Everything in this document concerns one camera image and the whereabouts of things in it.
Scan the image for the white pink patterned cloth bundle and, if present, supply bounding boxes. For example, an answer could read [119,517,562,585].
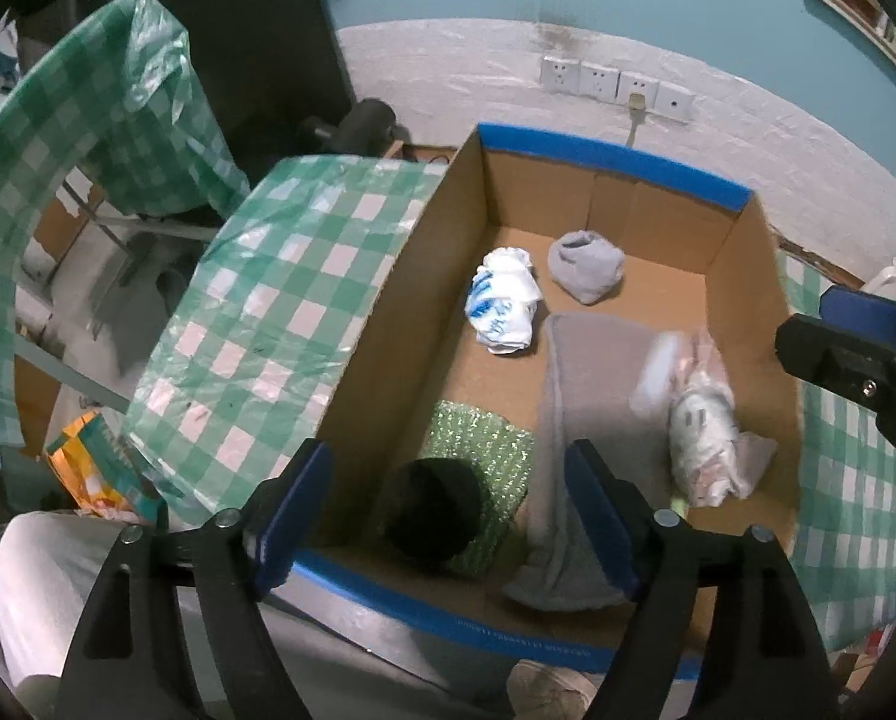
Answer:
[669,328,739,507]

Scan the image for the grey sweatpants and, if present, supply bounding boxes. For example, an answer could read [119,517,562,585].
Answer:
[499,310,780,613]

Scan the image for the light grey sock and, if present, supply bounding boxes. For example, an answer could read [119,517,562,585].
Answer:
[547,231,625,305]

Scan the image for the black knit hat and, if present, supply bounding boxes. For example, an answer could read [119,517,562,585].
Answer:
[377,457,490,577]

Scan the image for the green sequin cloth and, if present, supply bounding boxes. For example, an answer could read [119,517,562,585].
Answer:
[420,400,534,578]

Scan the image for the white blue-printed cloth bundle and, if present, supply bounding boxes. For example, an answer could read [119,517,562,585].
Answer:
[464,247,542,356]

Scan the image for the white electric kettle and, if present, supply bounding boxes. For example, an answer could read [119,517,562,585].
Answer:
[859,255,896,302]

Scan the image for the green white checkered tablecloth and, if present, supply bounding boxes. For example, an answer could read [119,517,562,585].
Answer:
[776,250,896,653]

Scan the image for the beige shoe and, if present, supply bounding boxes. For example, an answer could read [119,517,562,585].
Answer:
[507,660,598,720]

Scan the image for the cardboard box with blue rim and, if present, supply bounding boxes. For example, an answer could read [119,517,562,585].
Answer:
[281,124,801,691]

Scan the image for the checkered plastic sheet at left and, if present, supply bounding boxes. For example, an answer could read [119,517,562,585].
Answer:
[0,0,249,445]

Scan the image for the black dumbbell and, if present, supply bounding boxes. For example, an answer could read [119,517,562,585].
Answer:
[299,98,397,158]

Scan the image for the white plug with cable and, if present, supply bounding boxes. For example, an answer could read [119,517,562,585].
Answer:
[625,93,646,148]

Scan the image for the white wall socket strip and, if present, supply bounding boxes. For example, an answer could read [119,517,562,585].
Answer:
[539,55,695,124]

